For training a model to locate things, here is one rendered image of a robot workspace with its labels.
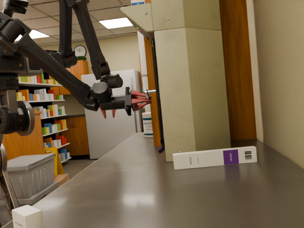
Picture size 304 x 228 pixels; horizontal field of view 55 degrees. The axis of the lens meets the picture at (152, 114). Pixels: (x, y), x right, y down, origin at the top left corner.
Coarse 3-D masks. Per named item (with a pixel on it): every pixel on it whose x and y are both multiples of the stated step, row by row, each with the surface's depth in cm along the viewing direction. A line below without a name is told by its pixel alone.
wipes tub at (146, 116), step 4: (148, 112) 181; (144, 116) 178; (148, 116) 176; (144, 120) 178; (148, 120) 176; (144, 124) 179; (148, 124) 176; (144, 128) 179; (148, 128) 177; (144, 132) 180; (148, 132) 177; (152, 132) 176; (144, 136) 181; (148, 136) 177; (152, 136) 176
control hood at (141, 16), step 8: (120, 8) 105; (128, 8) 105; (136, 8) 105; (144, 8) 104; (128, 16) 105; (136, 16) 105; (144, 16) 104; (136, 24) 110; (144, 24) 105; (152, 24) 105; (144, 32) 114; (152, 32) 106
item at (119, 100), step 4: (128, 88) 117; (128, 92) 116; (116, 96) 116; (120, 96) 116; (124, 96) 115; (116, 100) 115; (120, 100) 115; (124, 100) 115; (112, 104) 116; (116, 104) 115; (120, 104) 115; (124, 104) 115; (116, 108) 117; (120, 108) 117; (124, 108) 117; (128, 112) 116
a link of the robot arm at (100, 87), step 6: (96, 84) 112; (102, 84) 112; (90, 90) 112; (96, 90) 110; (102, 90) 110; (108, 90) 111; (96, 96) 112; (102, 96) 111; (108, 96) 112; (96, 102) 118; (102, 102) 114; (90, 108) 119; (96, 108) 118
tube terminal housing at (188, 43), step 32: (160, 0) 103; (192, 0) 105; (160, 32) 104; (192, 32) 105; (160, 64) 105; (192, 64) 105; (160, 96) 106; (192, 96) 105; (224, 96) 115; (192, 128) 105; (224, 128) 115
